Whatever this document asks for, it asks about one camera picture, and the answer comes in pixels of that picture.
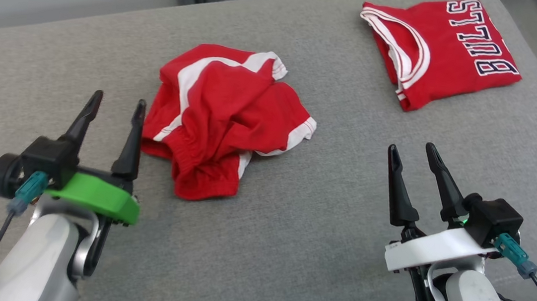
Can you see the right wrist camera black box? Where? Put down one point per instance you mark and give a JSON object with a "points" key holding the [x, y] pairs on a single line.
{"points": [[496, 217]]}

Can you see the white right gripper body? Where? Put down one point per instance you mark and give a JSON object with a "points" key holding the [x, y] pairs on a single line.
{"points": [[432, 250]]}

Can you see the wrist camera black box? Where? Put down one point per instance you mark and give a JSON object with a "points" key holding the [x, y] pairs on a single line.
{"points": [[496, 217], [50, 160]]}

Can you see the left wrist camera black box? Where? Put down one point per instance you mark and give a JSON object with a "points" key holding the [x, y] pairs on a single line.
{"points": [[50, 160]]}

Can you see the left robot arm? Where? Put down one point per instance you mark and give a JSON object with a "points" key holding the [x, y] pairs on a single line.
{"points": [[33, 255]]}

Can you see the red shorts white stripes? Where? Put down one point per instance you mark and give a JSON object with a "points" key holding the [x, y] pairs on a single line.
{"points": [[222, 115]]}

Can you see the red Bulls jersey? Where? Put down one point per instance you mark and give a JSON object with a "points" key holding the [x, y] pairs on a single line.
{"points": [[453, 55]]}

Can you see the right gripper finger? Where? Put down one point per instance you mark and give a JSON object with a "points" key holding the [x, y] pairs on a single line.
{"points": [[400, 199], [446, 189]]}

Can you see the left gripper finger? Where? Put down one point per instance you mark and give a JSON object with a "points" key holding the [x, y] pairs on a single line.
{"points": [[133, 146], [82, 123]]}

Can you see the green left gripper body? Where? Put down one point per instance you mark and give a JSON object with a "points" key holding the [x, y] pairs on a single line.
{"points": [[99, 197]]}

